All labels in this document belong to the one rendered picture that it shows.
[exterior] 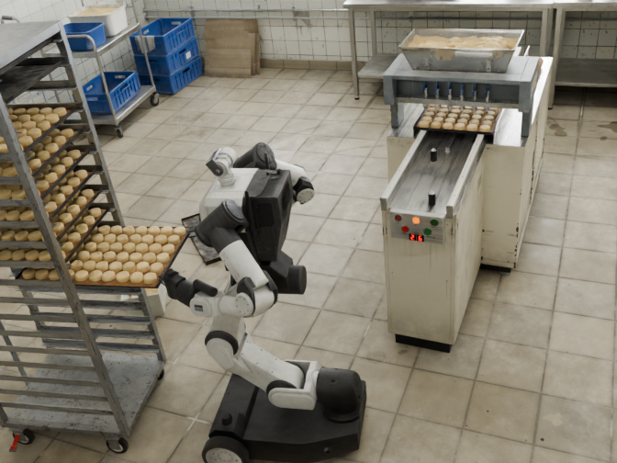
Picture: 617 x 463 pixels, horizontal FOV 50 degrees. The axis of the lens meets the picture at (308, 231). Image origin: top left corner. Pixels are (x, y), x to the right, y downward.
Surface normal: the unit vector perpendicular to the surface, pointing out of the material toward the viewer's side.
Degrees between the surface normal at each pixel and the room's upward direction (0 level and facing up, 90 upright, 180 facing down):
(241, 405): 0
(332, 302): 0
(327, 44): 90
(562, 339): 0
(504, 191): 90
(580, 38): 90
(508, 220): 90
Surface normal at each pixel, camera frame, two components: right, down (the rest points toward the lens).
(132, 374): -0.11, -0.83
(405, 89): -0.38, 0.54
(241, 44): -0.37, 0.18
